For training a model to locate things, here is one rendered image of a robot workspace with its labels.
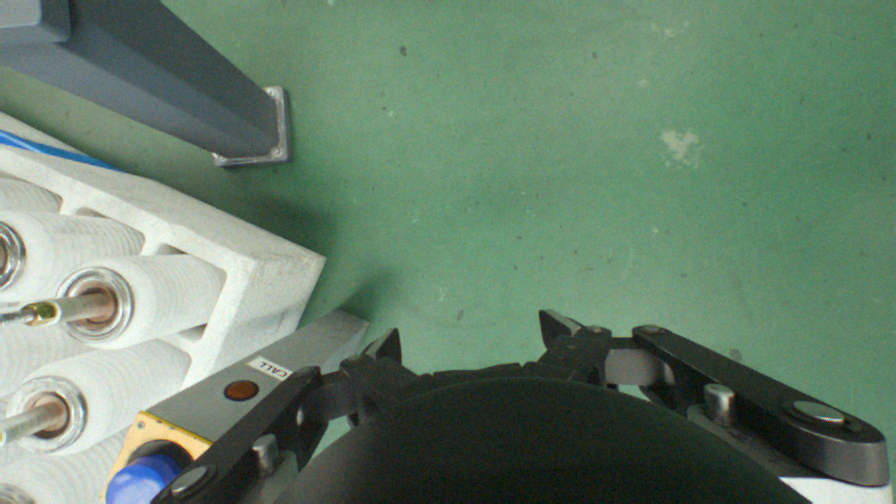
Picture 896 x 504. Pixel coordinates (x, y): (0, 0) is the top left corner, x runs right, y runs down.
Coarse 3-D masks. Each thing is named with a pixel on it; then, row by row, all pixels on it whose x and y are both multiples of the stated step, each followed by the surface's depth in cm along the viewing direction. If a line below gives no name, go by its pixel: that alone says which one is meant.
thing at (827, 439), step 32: (672, 352) 7; (704, 352) 7; (704, 384) 6; (736, 384) 6; (768, 384) 6; (768, 416) 5; (800, 416) 4; (832, 416) 4; (800, 448) 4; (832, 448) 4; (864, 448) 4; (864, 480) 4
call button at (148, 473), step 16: (128, 464) 16; (144, 464) 16; (160, 464) 16; (176, 464) 17; (112, 480) 16; (128, 480) 16; (144, 480) 16; (160, 480) 16; (112, 496) 16; (128, 496) 16; (144, 496) 16
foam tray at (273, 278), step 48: (0, 144) 32; (96, 192) 31; (144, 192) 38; (192, 240) 31; (240, 240) 36; (240, 288) 31; (288, 288) 40; (192, 336) 31; (240, 336) 34; (192, 384) 31
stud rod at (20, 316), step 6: (6, 312) 19; (12, 312) 19; (18, 312) 19; (24, 312) 19; (30, 312) 20; (0, 318) 18; (6, 318) 19; (12, 318) 19; (18, 318) 19; (24, 318) 19; (30, 318) 20; (0, 324) 18; (6, 324) 19
